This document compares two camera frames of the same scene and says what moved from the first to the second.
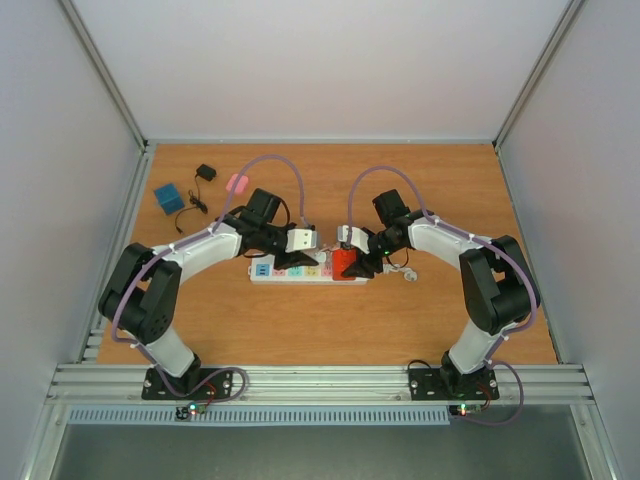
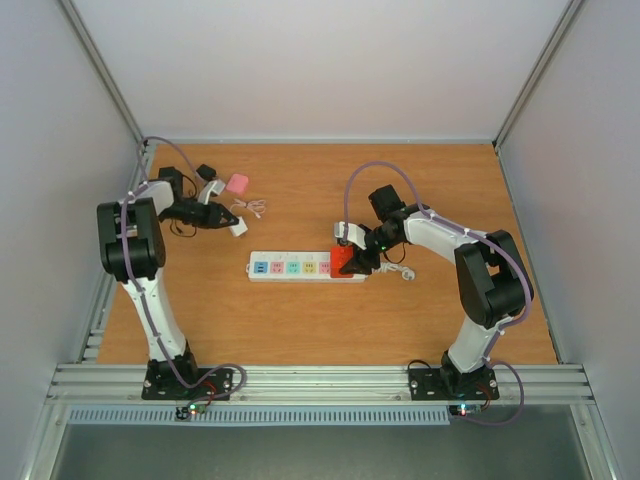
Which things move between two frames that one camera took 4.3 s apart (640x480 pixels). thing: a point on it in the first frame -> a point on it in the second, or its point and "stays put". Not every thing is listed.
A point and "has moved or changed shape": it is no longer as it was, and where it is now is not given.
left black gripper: x=296 y=258 -> x=213 y=217
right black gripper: x=366 y=265 stays put
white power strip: x=263 y=271 stays put
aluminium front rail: x=318 y=385 stays put
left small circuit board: x=184 y=412 stays put
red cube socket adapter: x=342 y=258 stays put
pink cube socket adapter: x=241 y=184 stays put
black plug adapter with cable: x=203 y=171 -> x=175 y=211
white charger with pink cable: x=320 y=257 has moved or changed shape
